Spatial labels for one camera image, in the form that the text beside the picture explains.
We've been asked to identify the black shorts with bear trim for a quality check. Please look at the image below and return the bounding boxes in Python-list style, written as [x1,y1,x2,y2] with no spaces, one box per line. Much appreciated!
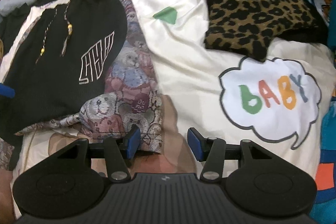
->
[0,0,164,154]

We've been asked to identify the cream cartoon bed sheet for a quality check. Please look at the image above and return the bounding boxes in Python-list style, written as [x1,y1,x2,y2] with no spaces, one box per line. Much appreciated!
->
[0,0,334,217]

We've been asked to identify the leopard print cloth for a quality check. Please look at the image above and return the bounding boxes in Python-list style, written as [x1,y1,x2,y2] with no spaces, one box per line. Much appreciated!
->
[205,0,323,62]

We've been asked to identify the teal cartoon blanket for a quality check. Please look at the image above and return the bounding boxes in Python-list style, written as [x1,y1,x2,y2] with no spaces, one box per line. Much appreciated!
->
[308,0,335,223]

